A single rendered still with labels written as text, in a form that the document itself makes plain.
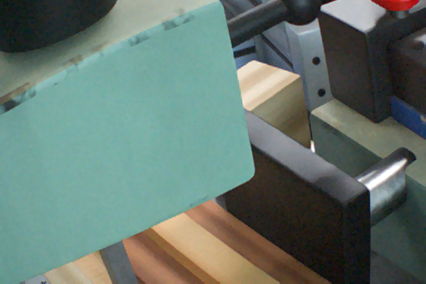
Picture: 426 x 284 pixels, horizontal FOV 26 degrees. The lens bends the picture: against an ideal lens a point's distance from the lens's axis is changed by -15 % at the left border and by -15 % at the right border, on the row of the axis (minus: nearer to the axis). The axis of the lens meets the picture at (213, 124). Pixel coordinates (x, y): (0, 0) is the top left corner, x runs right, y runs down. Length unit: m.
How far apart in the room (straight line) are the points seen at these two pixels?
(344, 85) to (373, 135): 0.03
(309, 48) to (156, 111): 0.67
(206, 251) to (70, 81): 0.12
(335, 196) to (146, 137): 0.07
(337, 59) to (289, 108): 0.08
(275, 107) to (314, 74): 0.48
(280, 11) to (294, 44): 0.62
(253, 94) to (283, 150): 0.15
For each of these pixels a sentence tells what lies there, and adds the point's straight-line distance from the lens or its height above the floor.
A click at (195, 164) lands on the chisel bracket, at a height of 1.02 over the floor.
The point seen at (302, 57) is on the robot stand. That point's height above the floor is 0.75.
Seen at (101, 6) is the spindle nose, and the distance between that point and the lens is 0.32.
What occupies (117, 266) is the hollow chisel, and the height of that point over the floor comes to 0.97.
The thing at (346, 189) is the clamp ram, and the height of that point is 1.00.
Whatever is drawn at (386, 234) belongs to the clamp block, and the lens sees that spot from 0.45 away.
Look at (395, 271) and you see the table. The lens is 0.45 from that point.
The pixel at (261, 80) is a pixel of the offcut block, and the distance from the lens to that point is 0.54.
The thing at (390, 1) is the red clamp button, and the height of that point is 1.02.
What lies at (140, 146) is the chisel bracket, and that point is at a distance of 0.33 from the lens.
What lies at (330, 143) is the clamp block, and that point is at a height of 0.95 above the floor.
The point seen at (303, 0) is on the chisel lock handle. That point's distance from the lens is 0.38.
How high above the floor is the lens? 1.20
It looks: 30 degrees down
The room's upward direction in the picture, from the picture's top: 12 degrees counter-clockwise
